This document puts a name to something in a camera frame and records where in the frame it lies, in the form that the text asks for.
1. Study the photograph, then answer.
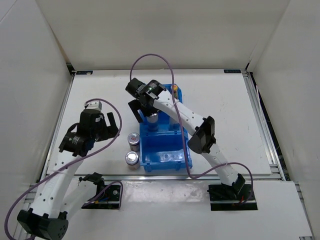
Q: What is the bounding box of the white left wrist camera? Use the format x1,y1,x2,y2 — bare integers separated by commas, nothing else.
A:
84,100,102,112

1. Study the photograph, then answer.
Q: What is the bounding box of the sauce bottle yellow cap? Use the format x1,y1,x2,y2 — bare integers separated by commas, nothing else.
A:
171,84,179,100

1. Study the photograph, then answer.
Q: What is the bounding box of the blue near storage bin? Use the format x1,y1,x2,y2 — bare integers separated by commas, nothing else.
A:
140,132,193,173

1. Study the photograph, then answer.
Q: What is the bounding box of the aluminium frame rail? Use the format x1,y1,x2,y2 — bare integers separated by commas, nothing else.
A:
242,69,315,240

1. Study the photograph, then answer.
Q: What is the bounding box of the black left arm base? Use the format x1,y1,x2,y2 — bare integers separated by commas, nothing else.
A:
81,180,124,210

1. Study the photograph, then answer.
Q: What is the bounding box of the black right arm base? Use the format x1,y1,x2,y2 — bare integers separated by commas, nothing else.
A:
207,184,258,212

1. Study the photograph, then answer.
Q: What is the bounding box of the silver blue shaker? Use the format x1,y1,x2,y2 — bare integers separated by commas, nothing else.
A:
169,117,180,131
146,113,159,132

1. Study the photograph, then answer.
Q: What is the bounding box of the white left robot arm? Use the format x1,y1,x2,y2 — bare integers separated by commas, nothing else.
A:
17,109,119,240

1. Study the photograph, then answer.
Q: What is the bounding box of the blue middle storage bin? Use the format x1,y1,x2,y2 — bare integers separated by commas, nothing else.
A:
139,111,181,136

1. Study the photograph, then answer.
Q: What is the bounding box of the blue storage bin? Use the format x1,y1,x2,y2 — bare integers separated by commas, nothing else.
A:
140,132,193,173
139,111,181,136
154,83,182,112

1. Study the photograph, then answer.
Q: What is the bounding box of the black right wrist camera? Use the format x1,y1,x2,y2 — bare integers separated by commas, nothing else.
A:
125,78,146,99

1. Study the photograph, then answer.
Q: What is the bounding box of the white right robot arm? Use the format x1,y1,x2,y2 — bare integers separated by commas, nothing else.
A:
125,78,245,200

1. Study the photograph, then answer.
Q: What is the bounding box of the blue far storage bin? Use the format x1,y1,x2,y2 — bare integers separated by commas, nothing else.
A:
154,83,182,112

